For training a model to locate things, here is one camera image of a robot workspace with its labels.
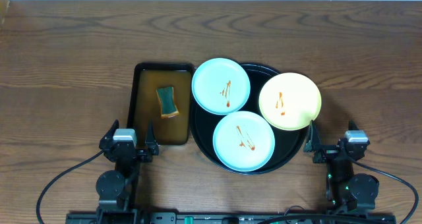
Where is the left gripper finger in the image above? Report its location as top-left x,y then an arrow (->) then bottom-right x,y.
99,119 -> 119,150
145,121 -> 160,155

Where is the green and orange sponge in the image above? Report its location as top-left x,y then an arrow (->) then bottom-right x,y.
156,86 -> 179,119

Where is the yellow plate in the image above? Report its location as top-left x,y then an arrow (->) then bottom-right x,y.
258,72 -> 322,130

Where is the light blue plate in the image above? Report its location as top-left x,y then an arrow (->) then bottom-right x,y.
191,58 -> 251,115
212,111 -> 275,173

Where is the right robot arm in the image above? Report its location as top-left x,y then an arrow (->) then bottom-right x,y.
303,121 -> 379,215

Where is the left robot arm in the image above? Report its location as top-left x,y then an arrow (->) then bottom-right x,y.
96,120 -> 159,224

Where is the round black serving tray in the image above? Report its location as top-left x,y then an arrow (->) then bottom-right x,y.
189,63 -> 308,175

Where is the black rectangular water tray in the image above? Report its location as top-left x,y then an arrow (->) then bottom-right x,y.
127,62 -> 193,147

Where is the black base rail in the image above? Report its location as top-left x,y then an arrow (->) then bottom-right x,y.
65,211 -> 396,224

